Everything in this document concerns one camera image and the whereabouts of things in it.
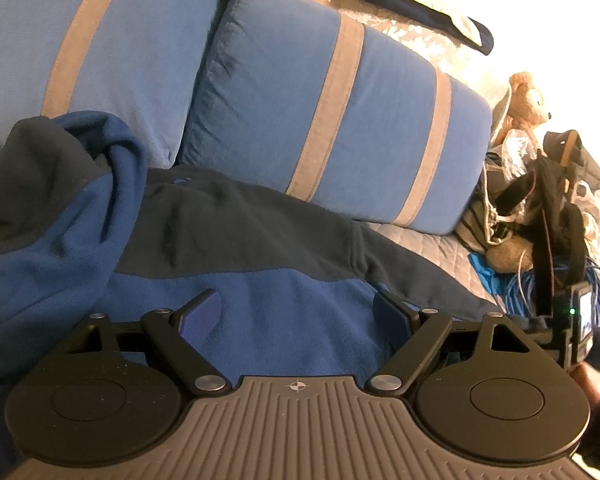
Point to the grey striped bag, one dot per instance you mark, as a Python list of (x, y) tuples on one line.
[(472, 225)]

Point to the black backpack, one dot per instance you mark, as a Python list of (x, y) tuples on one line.
[(552, 200)]

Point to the navy garment with blue trim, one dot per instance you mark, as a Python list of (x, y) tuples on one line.
[(420, 5)]

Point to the blue pillow with grey stripes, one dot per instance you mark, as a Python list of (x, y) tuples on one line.
[(270, 110), (130, 60)]

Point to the blue plastic bag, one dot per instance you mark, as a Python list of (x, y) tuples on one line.
[(485, 272)]

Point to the brown teddy bear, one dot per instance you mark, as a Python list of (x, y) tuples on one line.
[(525, 100)]

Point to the clear plastic bag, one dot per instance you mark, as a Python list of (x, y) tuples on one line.
[(520, 150)]

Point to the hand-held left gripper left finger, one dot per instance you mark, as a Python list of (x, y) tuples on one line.
[(202, 316)]

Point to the blue and navy fleece jacket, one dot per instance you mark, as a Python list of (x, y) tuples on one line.
[(280, 300)]

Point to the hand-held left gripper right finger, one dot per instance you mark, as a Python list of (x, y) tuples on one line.
[(387, 317)]

